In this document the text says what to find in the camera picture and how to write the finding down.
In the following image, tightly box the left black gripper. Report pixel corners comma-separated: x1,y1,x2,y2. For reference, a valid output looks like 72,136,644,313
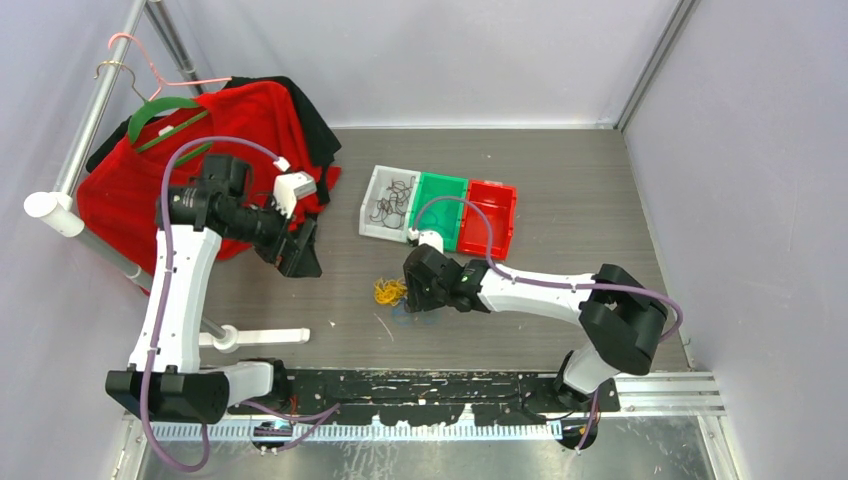
225,191,322,277

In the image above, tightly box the yellow wire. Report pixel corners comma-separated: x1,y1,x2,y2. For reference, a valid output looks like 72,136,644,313
372,276,408,307

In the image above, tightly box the brown wire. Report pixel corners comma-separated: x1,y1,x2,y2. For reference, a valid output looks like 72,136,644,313
369,174,417,231

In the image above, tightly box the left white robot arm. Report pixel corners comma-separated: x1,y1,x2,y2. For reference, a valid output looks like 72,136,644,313
105,155,321,424

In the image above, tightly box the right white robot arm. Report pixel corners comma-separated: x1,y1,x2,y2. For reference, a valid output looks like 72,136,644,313
403,245,668,411

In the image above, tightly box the green plastic bin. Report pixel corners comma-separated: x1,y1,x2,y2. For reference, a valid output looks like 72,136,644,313
407,172,469,251

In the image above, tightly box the white plastic bin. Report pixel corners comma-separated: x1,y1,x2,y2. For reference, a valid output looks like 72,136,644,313
358,165,421,243

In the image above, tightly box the white rack foot bar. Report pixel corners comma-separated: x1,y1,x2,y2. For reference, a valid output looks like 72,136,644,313
199,325,312,354

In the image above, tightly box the black garment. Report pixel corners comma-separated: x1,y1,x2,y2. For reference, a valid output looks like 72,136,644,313
85,76,342,205

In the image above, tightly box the red plastic bin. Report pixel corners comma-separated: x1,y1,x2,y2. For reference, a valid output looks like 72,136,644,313
456,179,517,261

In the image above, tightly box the red shirt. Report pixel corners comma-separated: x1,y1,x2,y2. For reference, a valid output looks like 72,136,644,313
76,82,329,274

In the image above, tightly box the green clothes hanger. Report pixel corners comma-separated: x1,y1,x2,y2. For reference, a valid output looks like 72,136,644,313
126,96,210,154

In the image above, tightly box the pink clothes hanger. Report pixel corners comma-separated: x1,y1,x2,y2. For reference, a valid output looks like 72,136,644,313
108,32,233,101

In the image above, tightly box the metal clothes rack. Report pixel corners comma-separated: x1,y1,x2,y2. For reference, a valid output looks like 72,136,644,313
23,0,230,339

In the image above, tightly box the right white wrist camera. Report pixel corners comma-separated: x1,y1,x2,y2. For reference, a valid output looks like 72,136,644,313
406,228,444,253

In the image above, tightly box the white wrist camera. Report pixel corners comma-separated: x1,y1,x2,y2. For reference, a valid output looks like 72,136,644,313
272,172,317,219
406,228,444,253

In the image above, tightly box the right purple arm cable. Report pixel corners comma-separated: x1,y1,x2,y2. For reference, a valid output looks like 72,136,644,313
409,195,685,453

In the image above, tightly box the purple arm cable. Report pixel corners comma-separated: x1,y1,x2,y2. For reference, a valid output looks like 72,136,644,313
409,195,685,453
137,136,339,474

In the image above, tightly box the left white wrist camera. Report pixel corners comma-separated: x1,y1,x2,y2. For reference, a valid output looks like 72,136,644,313
272,172,317,219

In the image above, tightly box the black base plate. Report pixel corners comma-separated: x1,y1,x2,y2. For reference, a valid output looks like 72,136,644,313
257,369,590,427

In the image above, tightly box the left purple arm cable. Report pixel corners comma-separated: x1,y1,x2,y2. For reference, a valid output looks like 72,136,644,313
137,136,339,474

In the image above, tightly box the gold wire hanger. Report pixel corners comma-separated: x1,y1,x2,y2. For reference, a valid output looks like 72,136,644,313
93,60,148,102

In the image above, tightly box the aluminium rail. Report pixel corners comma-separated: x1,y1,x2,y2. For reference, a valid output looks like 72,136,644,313
122,372,727,444

